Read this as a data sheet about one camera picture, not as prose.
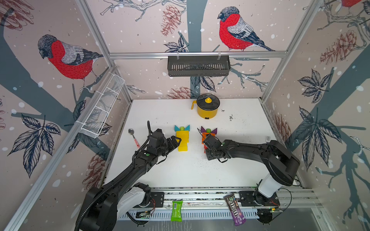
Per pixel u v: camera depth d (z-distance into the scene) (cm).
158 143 64
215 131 98
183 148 93
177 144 75
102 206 39
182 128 102
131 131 100
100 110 76
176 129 101
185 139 98
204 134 97
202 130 100
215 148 70
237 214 68
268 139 95
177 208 70
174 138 76
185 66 107
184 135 98
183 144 96
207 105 110
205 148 89
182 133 99
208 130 100
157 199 73
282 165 45
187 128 103
